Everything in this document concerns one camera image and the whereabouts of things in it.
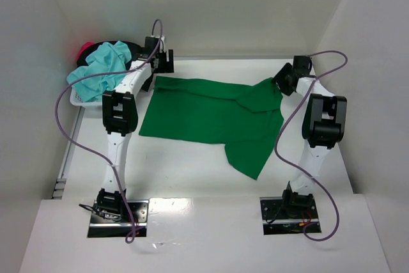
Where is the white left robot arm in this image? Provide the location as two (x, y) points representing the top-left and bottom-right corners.
(95, 35), (174, 219)

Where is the white plastic laundry basket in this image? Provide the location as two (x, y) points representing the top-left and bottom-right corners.
(70, 88), (102, 108)

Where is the pink red t shirt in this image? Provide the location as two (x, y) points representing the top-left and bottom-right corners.
(76, 42), (94, 60)

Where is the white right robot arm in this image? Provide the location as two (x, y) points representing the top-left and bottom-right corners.
(273, 56), (347, 218)

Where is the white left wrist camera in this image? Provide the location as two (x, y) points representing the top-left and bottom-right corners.
(156, 35), (167, 53)

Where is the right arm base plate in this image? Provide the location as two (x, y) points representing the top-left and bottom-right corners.
(259, 197), (321, 235)

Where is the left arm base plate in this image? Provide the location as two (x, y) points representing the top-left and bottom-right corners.
(87, 199), (149, 238)

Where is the light blue t shirt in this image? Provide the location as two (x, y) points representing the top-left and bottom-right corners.
(66, 41), (132, 102)

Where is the black t shirt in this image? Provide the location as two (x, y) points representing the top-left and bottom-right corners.
(76, 40), (142, 75)

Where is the green t shirt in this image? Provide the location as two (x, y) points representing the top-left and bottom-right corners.
(139, 76), (284, 180)

